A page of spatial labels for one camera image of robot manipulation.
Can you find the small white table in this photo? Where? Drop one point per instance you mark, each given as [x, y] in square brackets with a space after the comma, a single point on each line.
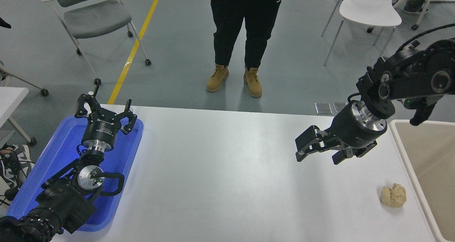
[10, 100]

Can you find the tan paper ball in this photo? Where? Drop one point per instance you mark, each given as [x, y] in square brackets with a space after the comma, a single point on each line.
[394, 195]

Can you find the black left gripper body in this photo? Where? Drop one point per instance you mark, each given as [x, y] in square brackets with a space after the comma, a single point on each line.
[101, 132]

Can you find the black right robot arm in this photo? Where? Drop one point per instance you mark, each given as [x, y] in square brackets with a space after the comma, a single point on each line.
[408, 82]

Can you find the small black object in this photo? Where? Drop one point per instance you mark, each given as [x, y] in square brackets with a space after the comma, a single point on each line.
[4, 23]

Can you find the metal floor plate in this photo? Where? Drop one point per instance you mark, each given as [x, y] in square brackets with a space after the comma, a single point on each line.
[323, 108]
[339, 107]

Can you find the metal chair leg with caster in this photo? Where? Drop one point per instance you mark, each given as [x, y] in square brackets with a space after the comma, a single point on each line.
[25, 82]

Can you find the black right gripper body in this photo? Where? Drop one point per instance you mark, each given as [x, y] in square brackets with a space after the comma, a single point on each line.
[350, 132]

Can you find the blue plastic tray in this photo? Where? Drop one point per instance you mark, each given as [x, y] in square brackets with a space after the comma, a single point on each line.
[64, 146]

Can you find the large pale bin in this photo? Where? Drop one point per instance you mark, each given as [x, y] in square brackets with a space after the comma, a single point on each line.
[426, 156]

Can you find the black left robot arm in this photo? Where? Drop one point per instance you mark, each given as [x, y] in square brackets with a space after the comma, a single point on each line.
[64, 203]

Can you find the white plastic chair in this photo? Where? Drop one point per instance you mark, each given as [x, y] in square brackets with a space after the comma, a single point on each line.
[369, 7]

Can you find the grey folding chair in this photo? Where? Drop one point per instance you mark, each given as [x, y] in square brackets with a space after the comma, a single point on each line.
[92, 18]

